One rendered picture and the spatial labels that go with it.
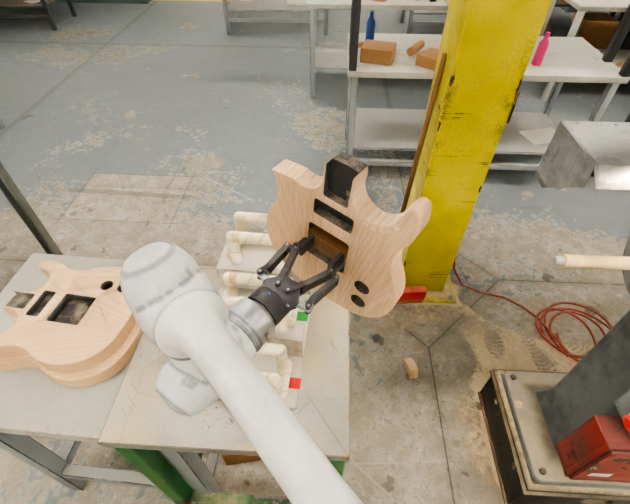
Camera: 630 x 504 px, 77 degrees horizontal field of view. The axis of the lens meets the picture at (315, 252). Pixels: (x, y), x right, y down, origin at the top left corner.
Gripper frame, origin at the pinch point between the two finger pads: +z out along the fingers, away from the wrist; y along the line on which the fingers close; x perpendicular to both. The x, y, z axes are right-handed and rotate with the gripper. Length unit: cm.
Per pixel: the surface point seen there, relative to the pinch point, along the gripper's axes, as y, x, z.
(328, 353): 6.7, -41.3, -1.4
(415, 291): 7, -126, 97
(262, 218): -27.4, -17.6, 9.3
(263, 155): -172, -161, 161
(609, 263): 51, -4, 44
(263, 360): -6.1, -41.1, -14.8
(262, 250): -25.4, -27.9, 6.6
